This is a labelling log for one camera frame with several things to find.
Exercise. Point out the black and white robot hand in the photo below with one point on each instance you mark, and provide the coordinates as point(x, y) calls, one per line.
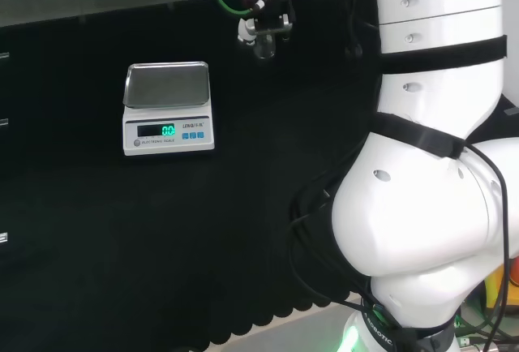
point(265, 1)

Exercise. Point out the white electronic balance steel pan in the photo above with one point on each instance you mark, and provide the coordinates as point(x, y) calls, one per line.
point(166, 112)

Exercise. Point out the black bench cloth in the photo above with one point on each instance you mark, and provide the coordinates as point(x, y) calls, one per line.
point(170, 206)

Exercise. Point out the yellow stop button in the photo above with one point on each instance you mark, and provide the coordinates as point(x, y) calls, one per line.
point(496, 287)

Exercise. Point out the small clear glass beaker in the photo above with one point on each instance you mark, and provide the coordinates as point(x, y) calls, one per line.
point(265, 45)

